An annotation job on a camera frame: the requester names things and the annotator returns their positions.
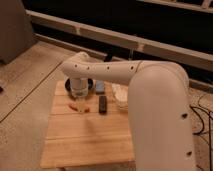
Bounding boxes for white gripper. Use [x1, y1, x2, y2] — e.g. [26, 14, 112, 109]
[71, 78, 89, 107]

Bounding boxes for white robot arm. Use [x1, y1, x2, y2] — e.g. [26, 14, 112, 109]
[61, 52, 196, 171]

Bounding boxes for black rectangular block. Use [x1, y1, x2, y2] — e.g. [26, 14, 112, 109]
[99, 96, 107, 114]

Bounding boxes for wooden board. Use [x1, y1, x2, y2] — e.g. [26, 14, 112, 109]
[41, 81, 134, 168]

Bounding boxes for black floor cables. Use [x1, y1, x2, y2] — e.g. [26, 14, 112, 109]
[189, 94, 213, 171]

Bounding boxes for white wooden rail frame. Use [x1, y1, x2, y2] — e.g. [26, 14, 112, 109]
[23, 0, 213, 71]

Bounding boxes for red orange pepper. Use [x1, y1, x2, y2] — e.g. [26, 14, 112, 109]
[68, 103, 90, 113]

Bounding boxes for grey cabinet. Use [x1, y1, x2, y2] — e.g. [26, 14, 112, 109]
[0, 0, 37, 64]

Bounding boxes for dark round bowl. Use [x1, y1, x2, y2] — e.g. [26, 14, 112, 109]
[64, 78, 94, 99]

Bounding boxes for blue sponge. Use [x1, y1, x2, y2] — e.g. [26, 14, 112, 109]
[95, 80, 105, 94]

